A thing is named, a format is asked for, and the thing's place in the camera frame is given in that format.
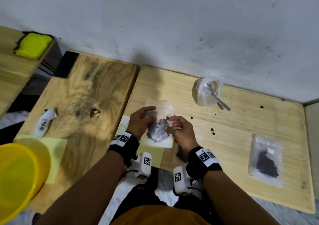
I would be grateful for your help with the person's right hand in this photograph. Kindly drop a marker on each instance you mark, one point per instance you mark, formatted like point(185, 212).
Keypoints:
point(185, 137)

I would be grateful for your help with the person's left hand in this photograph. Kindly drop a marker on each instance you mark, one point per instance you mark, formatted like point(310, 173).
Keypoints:
point(137, 125)

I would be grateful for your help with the metal spoon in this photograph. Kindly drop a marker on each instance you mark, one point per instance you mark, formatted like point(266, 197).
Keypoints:
point(219, 101)

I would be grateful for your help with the person's left forearm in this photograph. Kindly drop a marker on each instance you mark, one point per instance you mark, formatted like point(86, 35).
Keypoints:
point(84, 192)

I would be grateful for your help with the person's right forearm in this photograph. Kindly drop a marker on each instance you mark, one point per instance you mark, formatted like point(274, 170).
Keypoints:
point(234, 200)

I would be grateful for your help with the person's legs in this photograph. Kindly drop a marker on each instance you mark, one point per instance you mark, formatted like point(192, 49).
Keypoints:
point(139, 195)

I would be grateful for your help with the person's orange shirt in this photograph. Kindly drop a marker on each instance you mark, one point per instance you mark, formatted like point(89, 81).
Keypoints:
point(162, 216)

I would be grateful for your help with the black left wristband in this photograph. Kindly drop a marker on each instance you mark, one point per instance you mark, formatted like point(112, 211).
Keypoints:
point(124, 147)

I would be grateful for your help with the black wristband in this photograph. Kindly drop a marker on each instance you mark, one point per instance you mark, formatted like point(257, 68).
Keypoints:
point(124, 147)
point(199, 168)

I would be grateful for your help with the black right wristband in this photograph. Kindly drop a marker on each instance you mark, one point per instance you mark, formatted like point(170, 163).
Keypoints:
point(199, 168)

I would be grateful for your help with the yellow label backing sheet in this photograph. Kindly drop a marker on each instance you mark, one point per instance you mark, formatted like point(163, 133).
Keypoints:
point(154, 155)

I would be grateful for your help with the yellow paper sheet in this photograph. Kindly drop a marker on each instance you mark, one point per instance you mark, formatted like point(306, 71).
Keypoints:
point(57, 152)

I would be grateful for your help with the black flat phone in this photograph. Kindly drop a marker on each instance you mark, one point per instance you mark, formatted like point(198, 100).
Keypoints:
point(66, 64)

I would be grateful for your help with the dark grey furniture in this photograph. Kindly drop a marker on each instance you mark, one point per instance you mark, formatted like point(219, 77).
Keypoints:
point(49, 58)

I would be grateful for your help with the white cabinet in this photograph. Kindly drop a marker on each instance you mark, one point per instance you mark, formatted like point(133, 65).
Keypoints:
point(312, 145)

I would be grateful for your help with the yellow plastic bucket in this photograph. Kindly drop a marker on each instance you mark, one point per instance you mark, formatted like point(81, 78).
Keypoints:
point(17, 177)

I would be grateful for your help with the yellow green cloth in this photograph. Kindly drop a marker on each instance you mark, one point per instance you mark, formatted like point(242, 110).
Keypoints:
point(33, 45)

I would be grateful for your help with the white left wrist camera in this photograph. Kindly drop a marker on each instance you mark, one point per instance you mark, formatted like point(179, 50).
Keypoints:
point(143, 165)

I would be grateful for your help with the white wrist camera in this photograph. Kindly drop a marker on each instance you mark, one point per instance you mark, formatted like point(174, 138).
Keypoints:
point(180, 182)
point(143, 165)

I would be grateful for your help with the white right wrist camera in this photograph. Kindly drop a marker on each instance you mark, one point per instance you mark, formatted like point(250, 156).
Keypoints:
point(180, 182)

